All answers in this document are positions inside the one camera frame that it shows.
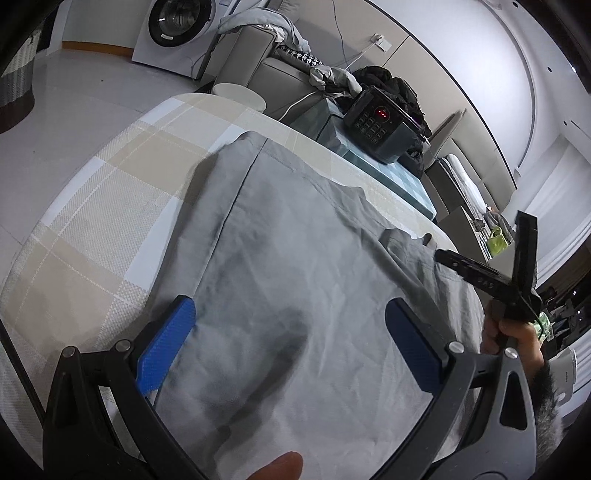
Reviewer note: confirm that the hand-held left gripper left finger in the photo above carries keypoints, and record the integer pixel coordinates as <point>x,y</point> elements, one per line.
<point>166,344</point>

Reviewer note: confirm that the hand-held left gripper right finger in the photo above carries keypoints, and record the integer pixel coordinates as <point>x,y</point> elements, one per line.
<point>415,348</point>

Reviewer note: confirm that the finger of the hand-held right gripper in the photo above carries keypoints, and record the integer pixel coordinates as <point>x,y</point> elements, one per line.
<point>475,274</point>
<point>526,249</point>

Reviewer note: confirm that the grey t-shirt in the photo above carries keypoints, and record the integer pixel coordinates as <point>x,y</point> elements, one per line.
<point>300,300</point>

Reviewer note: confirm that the person's right forearm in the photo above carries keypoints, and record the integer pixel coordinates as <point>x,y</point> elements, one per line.
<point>547,406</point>

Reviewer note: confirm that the person's right hand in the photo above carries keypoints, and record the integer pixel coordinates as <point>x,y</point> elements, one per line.
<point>524,339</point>

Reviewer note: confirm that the person's left hand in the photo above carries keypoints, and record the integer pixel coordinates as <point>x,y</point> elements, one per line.
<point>277,473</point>

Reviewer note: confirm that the green plastic bag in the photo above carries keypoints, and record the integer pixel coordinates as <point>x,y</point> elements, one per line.
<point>498,242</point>

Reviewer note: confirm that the white curtain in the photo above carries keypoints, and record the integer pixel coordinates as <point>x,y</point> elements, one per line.
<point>558,203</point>

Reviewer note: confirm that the beige upholstered bed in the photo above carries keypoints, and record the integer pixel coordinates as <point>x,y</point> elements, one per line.
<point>461,184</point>

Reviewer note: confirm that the teal checked cloth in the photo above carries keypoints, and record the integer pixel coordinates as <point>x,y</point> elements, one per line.
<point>388,184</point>

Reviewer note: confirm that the black rice cooker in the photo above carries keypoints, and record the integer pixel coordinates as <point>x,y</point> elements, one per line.
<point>378,124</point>

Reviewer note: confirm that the black jacket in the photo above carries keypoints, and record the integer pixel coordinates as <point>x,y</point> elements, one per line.
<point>397,85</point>

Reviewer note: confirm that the crumpled grey garment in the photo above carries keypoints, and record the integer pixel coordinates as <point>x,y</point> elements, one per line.
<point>334,78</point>

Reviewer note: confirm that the white round stool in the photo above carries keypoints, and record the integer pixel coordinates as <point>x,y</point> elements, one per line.
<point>240,94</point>

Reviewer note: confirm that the grey sofa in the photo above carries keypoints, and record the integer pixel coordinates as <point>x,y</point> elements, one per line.
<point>277,83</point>

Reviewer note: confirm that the houndstooth pillow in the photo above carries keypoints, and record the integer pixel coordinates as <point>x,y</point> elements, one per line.
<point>300,56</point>

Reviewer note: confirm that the woven laundry basket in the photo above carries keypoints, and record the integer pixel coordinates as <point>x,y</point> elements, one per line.
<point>16,78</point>

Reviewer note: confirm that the white washing machine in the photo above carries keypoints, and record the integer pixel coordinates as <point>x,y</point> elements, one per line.
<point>171,27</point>

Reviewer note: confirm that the light grey blanket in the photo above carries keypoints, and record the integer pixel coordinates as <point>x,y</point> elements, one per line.
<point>258,23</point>

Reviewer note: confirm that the white wall socket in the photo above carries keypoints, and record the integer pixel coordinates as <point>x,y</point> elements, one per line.
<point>379,41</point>

